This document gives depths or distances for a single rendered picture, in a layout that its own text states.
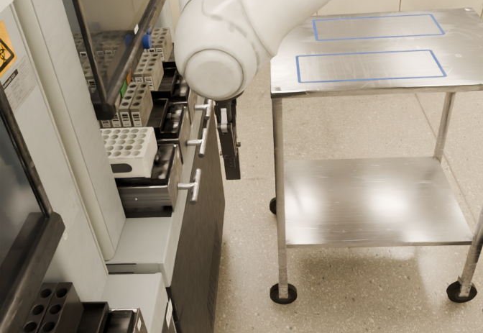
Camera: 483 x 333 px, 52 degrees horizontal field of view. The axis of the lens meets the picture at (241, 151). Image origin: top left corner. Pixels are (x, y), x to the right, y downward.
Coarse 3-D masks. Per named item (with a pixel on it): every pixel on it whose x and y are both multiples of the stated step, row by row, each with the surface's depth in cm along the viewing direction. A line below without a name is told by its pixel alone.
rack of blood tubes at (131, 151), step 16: (128, 128) 100; (144, 128) 100; (112, 144) 98; (128, 144) 97; (144, 144) 95; (112, 160) 93; (128, 160) 92; (144, 160) 93; (128, 176) 95; (144, 176) 95
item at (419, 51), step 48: (288, 48) 134; (336, 48) 132; (384, 48) 130; (432, 48) 128; (480, 48) 126; (288, 96) 117; (288, 192) 168; (336, 192) 167; (384, 192) 165; (432, 192) 163; (288, 240) 151; (336, 240) 150; (384, 240) 148; (432, 240) 147; (480, 240) 143; (288, 288) 161
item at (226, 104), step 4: (236, 96) 86; (212, 100) 86; (224, 100) 85; (228, 100) 86; (220, 104) 86; (224, 104) 86; (228, 104) 86; (220, 108) 86; (224, 108) 87; (228, 108) 86; (220, 112) 86; (228, 112) 86; (220, 116) 87; (228, 116) 87; (220, 120) 90; (228, 120) 89
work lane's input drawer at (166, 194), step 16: (160, 144) 103; (160, 160) 99; (176, 160) 102; (160, 176) 95; (176, 176) 102; (128, 192) 95; (144, 192) 95; (160, 192) 95; (176, 192) 101; (192, 192) 100
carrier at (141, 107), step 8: (144, 88) 109; (136, 96) 107; (144, 96) 108; (136, 104) 105; (144, 104) 108; (152, 104) 115; (136, 112) 103; (144, 112) 107; (136, 120) 105; (144, 120) 107
